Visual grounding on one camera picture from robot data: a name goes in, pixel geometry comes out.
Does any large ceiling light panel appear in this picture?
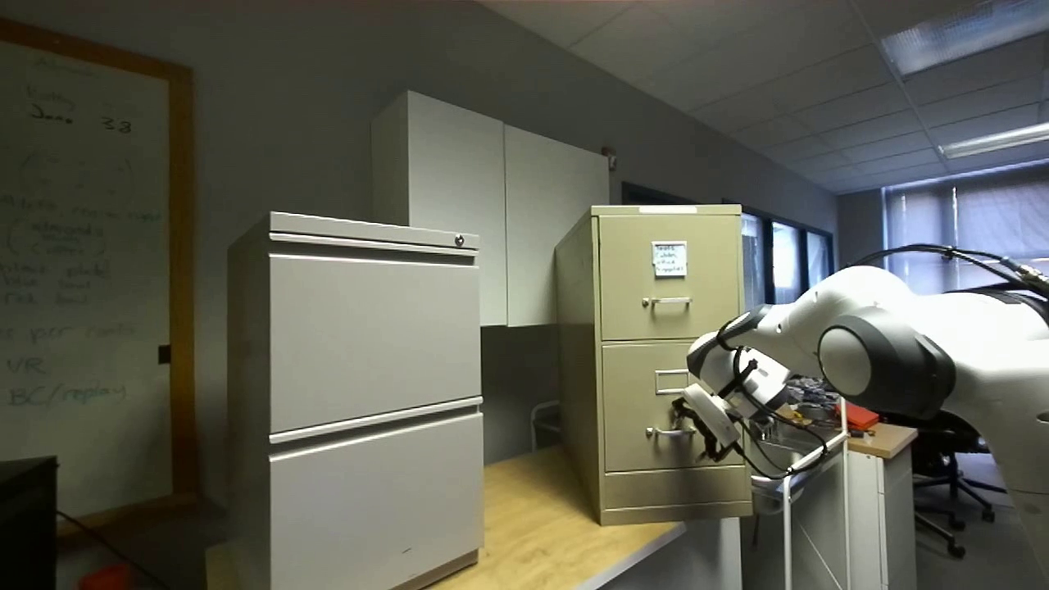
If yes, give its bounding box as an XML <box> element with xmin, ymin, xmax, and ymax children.
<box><xmin>875</xmin><ymin>0</ymin><xmax>1049</xmax><ymax>82</ymax></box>

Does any grey cabinet panel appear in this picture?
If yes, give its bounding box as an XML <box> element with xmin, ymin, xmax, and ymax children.
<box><xmin>593</xmin><ymin>513</ymin><xmax>747</xmax><ymax>590</ymax></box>

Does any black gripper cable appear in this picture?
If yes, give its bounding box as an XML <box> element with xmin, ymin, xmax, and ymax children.
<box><xmin>749</xmin><ymin>399</ymin><xmax>845</xmax><ymax>480</ymax></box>

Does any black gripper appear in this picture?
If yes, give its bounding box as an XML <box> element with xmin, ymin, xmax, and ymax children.
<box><xmin>668</xmin><ymin>374</ymin><xmax>773</xmax><ymax>474</ymax></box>

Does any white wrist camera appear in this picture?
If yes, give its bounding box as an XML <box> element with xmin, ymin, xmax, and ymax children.
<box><xmin>685</xmin><ymin>386</ymin><xmax>735</xmax><ymax>443</ymax></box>

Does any black office chair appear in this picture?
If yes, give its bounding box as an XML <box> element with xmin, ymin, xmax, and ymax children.
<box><xmin>910</xmin><ymin>408</ymin><xmax>1001</xmax><ymax>563</ymax></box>

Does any grey lateral file cabinet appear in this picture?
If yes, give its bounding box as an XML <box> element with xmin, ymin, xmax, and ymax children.
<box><xmin>221</xmin><ymin>207</ymin><xmax>487</xmax><ymax>590</ymax></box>

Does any beige vertical file cabinet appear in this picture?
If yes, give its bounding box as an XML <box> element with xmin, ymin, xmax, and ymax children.
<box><xmin>551</xmin><ymin>198</ymin><xmax>756</xmax><ymax>528</ymax></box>

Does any wood framed whiteboard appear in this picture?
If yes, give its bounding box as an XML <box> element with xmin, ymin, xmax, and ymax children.
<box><xmin>0</xmin><ymin>13</ymin><xmax>201</xmax><ymax>540</ymax></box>

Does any dark window row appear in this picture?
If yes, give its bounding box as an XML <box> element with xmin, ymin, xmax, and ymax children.
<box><xmin>739</xmin><ymin>210</ymin><xmax>838</xmax><ymax>312</ymax></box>

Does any silver drawer handle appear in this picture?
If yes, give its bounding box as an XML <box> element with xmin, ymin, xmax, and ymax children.
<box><xmin>640</xmin><ymin>292</ymin><xmax>694</xmax><ymax>322</ymax></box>
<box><xmin>643</xmin><ymin>418</ymin><xmax>692</xmax><ymax>444</ymax></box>

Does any beige drawer with paper label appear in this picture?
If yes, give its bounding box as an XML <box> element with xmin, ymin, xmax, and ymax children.
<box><xmin>596</xmin><ymin>210</ymin><xmax>747</xmax><ymax>345</ymax></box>

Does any white wall cabinet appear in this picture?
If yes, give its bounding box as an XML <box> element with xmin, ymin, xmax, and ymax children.
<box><xmin>367</xmin><ymin>89</ymin><xmax>614</xmax><ymax>331</ymax></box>

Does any white paper label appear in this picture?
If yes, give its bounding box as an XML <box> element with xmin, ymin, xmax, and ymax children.
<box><xmin>650</xmin><ymin>236</ymin><xmax>692</xmax><ymax>281</ymax></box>

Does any narrow ceiling light panel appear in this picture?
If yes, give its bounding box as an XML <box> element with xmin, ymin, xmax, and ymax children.
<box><xmin>937</xmin><ymin>118</ymin><xmax>1049</xmax><ymax>166</ymax></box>

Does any red object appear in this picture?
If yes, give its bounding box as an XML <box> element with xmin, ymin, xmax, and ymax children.
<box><xmin>841</xmin><ymin>399</ymin><xmax>884</xmax><ymax>437</ymax></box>

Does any window with blinds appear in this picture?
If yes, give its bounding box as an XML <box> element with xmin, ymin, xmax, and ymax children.
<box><xmin>877</xmin><ymin>170</ymin><xmax>1049</xmax><ymax>299</ymax></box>

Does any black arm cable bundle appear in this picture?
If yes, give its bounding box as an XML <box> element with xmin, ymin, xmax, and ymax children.
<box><xmin>857</xmin><ymin>240</ymin><xmax>1049</xmax><ymax>300</ymax></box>

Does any white table with wood top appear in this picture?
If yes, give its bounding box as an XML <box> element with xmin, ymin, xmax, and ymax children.
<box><xmin>749</xmin><ymin>418</ymin><xmax>922</xmax><ymax>590</ymax></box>

